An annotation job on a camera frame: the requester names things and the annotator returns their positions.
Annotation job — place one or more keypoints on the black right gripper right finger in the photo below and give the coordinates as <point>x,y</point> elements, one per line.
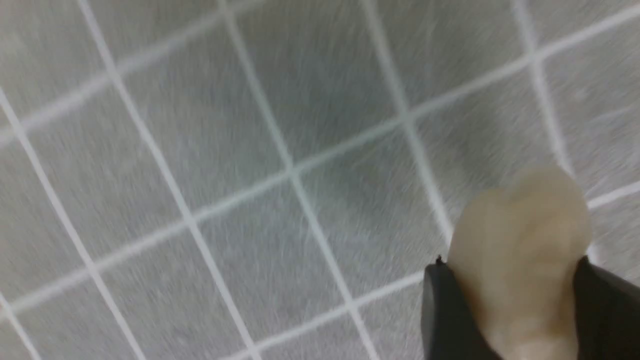
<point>607,314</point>

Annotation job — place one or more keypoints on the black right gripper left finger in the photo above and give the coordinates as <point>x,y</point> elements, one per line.
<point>448,329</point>

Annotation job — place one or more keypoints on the beige dumpling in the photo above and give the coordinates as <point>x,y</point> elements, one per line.
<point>514,252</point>

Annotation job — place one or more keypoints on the grey white-grid tablecloth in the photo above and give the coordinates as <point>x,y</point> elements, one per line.
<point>267,179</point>

